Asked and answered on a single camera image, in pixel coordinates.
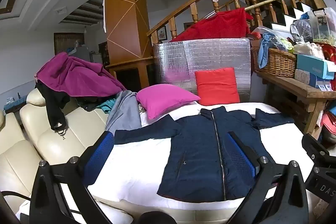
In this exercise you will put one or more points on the clear plastic bag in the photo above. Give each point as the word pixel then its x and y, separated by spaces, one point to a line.
pixel 302 29

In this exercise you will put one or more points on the wooden chair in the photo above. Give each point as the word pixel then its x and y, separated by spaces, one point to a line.
pixel 124 16

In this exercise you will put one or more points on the red pillow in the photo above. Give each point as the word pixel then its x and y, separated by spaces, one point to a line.
pixel 216 87

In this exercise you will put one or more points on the pink and red bag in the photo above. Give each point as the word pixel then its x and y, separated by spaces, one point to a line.
pixel 329 124

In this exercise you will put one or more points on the red fluffy blanket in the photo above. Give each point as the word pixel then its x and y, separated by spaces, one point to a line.
pixel 218 24

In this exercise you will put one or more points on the clear plastic storage box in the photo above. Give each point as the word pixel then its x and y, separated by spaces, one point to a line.
pixel 323 23

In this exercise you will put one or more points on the silver foil insulation board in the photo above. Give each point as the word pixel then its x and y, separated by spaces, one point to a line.
pixel 204 56

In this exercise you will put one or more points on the black garment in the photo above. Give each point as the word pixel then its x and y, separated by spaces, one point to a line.
pixel 53 106

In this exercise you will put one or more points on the magenta pillow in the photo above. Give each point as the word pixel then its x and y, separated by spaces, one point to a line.
pixel 165 99

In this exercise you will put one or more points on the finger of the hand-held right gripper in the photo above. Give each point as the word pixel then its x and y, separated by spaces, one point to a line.
pixel 316 149

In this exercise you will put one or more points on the framed wall picture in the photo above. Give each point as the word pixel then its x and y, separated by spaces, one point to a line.
pixel 162 33

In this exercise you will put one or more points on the grey garment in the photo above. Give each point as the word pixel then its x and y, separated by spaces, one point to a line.
pixel 124 111

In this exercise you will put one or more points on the wicker basket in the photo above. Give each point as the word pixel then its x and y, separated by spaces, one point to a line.
pixel 275 62

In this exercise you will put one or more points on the blue cloth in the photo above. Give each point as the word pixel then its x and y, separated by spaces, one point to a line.
pixel 265 48

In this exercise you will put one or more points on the cream leather sofa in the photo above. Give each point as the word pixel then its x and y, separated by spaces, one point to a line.
pixel 52 142

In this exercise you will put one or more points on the brown bamboo curtain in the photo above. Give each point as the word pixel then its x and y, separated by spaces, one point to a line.
pixel 64 43

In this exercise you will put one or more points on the navy blue zip jacket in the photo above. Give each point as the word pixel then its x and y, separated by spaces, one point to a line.
pixel 202 148

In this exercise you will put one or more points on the white and blue box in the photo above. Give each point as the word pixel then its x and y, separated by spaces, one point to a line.
pixel 305 78

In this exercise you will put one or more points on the magenta fleece jacket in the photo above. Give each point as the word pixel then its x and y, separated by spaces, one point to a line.
pixel 76 77

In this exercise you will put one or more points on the light blue cardboard box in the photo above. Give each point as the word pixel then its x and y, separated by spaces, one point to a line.
pixel 313 64

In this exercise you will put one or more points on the white embossed bedsheet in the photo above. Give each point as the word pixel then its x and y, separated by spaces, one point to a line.
pixel 131 166

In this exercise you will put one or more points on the grey refrigerator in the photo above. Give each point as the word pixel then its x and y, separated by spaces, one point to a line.
pixel 88 54

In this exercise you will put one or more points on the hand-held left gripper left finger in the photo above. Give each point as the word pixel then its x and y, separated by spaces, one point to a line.
pixel 97 157

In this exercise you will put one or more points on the teal garment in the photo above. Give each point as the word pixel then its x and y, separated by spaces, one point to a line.
pixel 106 106

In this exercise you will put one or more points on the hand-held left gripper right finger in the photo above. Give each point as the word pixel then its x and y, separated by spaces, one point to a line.
pixel 240 158

